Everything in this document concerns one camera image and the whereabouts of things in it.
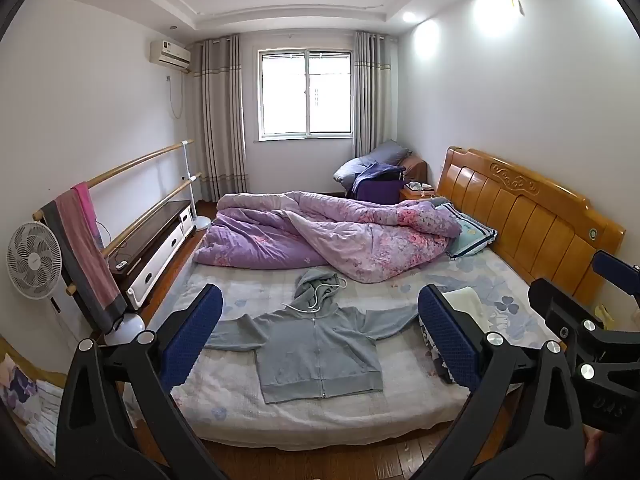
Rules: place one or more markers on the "purple floral quilt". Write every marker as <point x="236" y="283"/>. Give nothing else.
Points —
<point x="300" y="230"/>

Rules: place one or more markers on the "white standing fan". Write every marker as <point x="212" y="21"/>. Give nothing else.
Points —
<point x="34" y="260"/>

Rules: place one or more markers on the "wooden bed with headboard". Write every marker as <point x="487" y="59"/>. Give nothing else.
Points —
<point x="525" y="210"/>

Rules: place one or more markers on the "pile of grey pillows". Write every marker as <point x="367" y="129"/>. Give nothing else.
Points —
<point x="365" y="160"/>

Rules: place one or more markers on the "tissue box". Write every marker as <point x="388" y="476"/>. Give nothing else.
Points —
<point x="419" y="186"/>

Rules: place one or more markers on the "yellow packet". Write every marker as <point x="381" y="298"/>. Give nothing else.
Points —
<point x="606" y="316"/>

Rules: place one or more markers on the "person's right hand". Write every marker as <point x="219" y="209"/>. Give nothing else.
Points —
<point x="595" y="450"/>

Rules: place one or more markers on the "blue striped pillow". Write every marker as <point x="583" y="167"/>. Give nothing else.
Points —
<point x="472" y="235"/>

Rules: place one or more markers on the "dark printed cloth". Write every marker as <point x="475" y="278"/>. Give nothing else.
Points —
<point x="431" y="357"/>

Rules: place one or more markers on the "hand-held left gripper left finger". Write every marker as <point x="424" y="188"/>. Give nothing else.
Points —
<point x="192" y="340"/>

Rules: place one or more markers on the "window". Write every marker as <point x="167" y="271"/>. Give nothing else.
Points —
<point x="305" y="92"/>

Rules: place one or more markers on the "brown cushion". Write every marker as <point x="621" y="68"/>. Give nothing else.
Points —
<point x="415" y="167"/>

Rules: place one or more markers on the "grey striped curtain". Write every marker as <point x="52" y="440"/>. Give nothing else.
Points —
<point x="371" y="95"/>
<point x="220" y="120"/>

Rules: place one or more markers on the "floral cushion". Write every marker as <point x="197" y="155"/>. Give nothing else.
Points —
<point x="22" y="395"/>

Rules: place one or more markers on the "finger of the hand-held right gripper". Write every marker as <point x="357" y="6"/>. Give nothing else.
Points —
<point x="614" y="265"/>
<point x="555" y="305"/>

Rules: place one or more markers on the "grey and rose towel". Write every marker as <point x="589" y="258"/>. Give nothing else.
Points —
<point x="82" y="270"/>

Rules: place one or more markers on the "dark top white cabinet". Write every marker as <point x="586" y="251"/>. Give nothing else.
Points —
<point x="155" y="240"/>

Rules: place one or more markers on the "white air conditioner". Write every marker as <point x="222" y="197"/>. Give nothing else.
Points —
<point x="170" y="54"/>

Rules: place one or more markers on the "bright pink towel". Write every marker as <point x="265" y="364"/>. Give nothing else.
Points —
<point x="87" y="210"/>

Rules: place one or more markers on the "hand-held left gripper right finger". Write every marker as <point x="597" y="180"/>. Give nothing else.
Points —
<point x="447" y="340"/>

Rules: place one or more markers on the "wooden nightstand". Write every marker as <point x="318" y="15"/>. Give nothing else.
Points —
<point x="417" y="195"/>

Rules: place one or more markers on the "pale floral bed sheet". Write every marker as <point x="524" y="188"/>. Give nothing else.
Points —
<point x="235" y="400"/>

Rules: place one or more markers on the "wooden ballet barre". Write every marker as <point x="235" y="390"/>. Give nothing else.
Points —
<point x="145" y="157"/>

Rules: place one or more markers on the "grey zip hoodie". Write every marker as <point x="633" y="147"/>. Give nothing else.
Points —
<point x="310" y="355"/>

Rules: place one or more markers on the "folded cream cloth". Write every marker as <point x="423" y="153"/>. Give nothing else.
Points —
<point x="470" y="302"/>

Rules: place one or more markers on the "ceiling spotlight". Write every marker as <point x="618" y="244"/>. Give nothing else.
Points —
<point x="409" y="16"/>

